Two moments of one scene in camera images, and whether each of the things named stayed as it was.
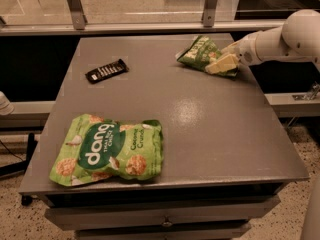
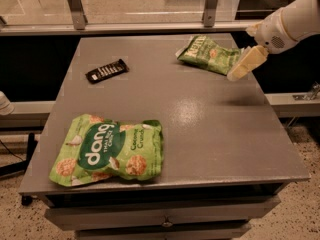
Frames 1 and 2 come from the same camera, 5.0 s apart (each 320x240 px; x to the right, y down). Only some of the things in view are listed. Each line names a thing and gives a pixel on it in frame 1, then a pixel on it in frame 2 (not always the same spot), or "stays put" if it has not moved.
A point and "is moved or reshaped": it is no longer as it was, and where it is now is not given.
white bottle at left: (6, 107) stays put
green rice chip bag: (98, 148) stays put
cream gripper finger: (223, 64) to (253, 58)
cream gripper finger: (231, 48) to (253, 30)
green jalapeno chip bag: (200, 52) is moved or reshaped
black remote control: (106, 71) stays put
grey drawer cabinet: (224, 160) stays put
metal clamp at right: (310, 94) stays put
